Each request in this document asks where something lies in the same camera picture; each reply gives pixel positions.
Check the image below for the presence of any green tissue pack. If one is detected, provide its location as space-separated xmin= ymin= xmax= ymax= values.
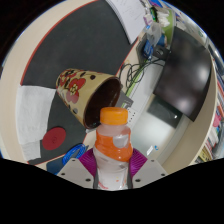
xmin=154 ymin=6 xmax=176 ymax=29

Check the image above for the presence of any white paper notebook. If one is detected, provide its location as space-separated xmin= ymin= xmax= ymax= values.
xmin=106 ymin=0 xmax=148 ymax=45

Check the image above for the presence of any black computer monitor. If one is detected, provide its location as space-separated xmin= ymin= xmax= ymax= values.
xmin=152 ymin=25 xmax=214 ymax=123

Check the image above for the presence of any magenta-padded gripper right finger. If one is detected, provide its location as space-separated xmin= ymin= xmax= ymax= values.
xmin=128 ymin=148 xmax=169 ymax=190

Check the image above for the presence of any blue electronic box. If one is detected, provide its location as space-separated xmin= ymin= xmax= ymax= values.
xmin=142 ymin=39 xmax=155 ymax=62

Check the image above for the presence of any black red-edged desk mat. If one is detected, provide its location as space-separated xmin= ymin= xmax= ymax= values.
xmin=19 ymin=0 xmax=139 ymax=166

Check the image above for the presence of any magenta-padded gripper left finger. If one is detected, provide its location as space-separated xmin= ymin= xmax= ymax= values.
xmin=56 ymin=148 xmax=98 ymax=190

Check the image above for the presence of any flat round red coaster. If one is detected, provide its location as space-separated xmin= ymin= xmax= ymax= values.
xmin=41 ymin=126 xmax=67 ymax=151

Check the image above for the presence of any orange-capped drink bottle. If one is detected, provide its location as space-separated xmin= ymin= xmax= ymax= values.
xmin=92 ymin=106 xmax=134 ymax=192

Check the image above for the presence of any green cable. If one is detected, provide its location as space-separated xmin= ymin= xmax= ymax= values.
xmin=124 ymin=56 xmax=149 ymax=98

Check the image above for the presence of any white paper napkin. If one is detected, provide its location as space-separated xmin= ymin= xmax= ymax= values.
xmin=15 ymin=85 xmax=57 ymax=162

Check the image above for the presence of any silver laptop stand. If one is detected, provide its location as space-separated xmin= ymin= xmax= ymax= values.
xmin=114 ymin=89 xmax=135 ymax=109

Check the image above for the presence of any floral paper cup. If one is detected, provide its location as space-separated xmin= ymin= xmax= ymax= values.
xmin=55 ymin=68 xmax=122 ymax=130

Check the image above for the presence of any clear plastic box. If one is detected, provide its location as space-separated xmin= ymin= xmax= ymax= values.
xmin=145 ymin=21 xmax=165 ymax=48

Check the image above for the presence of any black cable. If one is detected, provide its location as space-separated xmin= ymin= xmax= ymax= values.
xmin=118 ymin=56 xmax=158 ymax=89

